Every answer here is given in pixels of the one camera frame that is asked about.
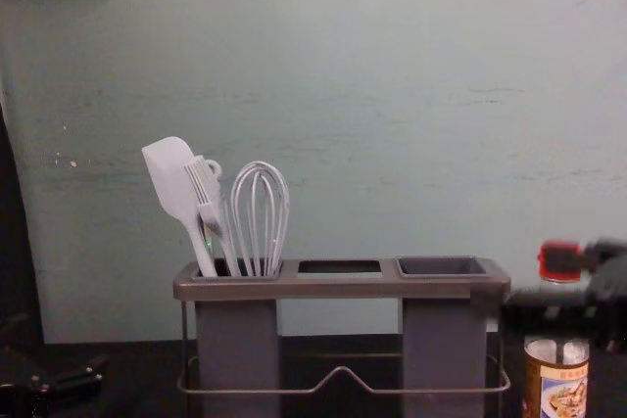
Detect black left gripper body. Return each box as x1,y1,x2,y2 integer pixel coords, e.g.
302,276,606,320
0,342,61,418

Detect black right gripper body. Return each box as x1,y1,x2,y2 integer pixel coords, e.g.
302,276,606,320
585,260,627,418

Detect sauce bottle with red cap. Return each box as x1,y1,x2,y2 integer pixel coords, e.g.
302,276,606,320
523,240,593,418

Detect black table cloth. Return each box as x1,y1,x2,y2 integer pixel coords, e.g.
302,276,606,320
0,332,627,418

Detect black backdrop cloth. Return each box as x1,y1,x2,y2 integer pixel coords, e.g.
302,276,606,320
0,94,50,347

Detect grey plastic rack cup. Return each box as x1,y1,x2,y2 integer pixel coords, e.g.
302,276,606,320
193,260,284,418
394,255,492,418

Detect dark utensil rack steel bars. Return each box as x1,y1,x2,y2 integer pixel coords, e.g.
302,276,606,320
171,255,513,418

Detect pale grey silicone spatula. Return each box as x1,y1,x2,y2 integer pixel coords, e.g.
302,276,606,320
141,135,219,278

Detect grey silicone basting brush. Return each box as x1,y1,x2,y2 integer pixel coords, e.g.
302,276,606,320
182,154,244,276

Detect pale grey whisk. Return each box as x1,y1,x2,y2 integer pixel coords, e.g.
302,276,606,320
229,160,292,278

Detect grey utensil with loop handle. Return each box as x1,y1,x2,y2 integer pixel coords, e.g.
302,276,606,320
200,158,232,262

